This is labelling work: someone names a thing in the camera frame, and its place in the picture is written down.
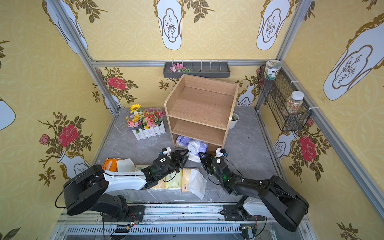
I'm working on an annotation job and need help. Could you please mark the purple tissue pack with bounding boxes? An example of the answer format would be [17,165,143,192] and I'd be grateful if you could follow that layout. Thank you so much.
[188,140,208,163]
[175,135,192,149]

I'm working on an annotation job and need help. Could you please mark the yellow green tissue pack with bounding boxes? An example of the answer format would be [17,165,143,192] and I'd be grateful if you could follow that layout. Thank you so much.
[164,172,182,190]

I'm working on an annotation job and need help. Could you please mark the pale orange tissue pack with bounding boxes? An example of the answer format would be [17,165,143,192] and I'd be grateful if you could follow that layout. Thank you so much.
[181,169,207,200]

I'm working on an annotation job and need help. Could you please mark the beige orange tissue pack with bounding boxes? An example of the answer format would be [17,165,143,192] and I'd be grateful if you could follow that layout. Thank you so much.
[151,180,165,190]

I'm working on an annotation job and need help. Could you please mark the white green tissue pack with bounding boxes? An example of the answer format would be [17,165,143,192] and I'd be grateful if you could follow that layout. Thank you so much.
[135,165,149,172]

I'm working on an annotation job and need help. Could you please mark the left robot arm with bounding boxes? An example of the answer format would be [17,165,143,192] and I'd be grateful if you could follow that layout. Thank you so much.
[62,148,189,222]

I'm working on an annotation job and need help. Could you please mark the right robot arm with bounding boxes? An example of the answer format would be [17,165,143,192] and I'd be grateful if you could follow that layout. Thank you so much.
[199,152,310,232]

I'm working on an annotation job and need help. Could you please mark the wooden three-tier shelf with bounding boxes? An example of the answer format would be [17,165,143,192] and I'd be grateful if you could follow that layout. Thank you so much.
[164,75,239,151]

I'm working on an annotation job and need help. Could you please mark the flowers in white fence planter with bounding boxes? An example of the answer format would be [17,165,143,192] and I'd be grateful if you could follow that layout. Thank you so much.
[126,104,166,141]

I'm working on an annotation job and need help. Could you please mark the small white potted plant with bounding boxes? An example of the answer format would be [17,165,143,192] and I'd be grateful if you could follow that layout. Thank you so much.
[230,113,239,129]

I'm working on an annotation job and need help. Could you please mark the small pink flower plant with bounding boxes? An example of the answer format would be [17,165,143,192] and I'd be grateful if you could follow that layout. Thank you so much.
[170,63,192,73]

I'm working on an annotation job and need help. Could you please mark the clear jar with snacks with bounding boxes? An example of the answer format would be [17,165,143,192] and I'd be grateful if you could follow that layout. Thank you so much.
[283,91,305,116]

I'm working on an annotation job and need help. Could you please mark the white lidded patterned jar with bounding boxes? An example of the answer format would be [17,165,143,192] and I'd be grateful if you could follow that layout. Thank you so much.
[264,60,283,80]

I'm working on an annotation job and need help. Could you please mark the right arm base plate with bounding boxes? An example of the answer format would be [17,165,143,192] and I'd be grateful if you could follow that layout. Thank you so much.
[220,205,250,221]

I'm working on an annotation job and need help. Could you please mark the aluminium front rail frame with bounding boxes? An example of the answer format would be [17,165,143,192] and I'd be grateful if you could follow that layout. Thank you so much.
[50,203,317,240]

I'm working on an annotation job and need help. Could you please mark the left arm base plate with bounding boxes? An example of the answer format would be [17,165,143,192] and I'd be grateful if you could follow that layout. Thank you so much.
[127,205,145,222]

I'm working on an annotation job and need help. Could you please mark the grey wall tray shelf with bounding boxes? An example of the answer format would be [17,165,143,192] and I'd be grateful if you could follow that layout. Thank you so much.
[163,60,231,79]

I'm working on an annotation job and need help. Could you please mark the black wire wall basket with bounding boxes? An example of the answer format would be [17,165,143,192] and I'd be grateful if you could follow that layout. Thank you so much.
[255,66,312,132]

